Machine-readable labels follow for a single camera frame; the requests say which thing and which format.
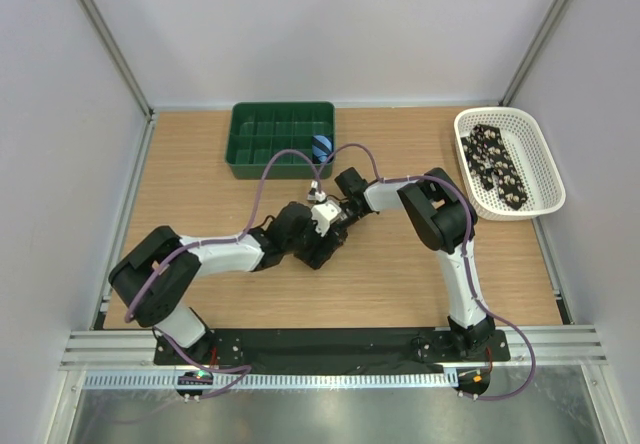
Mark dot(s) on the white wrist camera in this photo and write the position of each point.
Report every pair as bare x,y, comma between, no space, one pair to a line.
315,193
324,214

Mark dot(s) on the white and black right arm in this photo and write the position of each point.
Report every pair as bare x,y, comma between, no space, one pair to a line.
444,221

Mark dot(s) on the white perforated plastic basket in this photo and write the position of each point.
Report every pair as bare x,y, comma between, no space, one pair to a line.
532,158

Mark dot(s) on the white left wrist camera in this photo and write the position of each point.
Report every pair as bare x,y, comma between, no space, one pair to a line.
324,214

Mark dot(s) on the white slotted cable duct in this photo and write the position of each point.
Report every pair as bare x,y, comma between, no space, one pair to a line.
185,380

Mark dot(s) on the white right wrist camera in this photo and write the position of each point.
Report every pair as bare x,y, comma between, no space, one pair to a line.
315,193

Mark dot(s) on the rolled blue striped tie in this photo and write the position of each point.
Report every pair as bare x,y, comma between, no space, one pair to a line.
321,148

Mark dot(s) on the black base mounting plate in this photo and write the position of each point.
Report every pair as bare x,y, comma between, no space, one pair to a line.
341,352

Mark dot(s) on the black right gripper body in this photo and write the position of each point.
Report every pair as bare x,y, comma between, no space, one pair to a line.
350,214

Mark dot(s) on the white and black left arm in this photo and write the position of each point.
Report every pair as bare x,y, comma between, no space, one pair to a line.
153,278

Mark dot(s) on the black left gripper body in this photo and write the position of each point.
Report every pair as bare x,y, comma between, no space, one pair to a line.
301,245

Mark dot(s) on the black tie with white pattern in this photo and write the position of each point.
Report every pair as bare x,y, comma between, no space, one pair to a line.
489,161

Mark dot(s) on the green divided organizer tray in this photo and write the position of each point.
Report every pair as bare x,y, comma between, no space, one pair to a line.
259,130

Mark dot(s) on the black tie with gold keys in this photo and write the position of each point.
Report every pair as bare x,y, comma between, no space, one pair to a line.
327,245

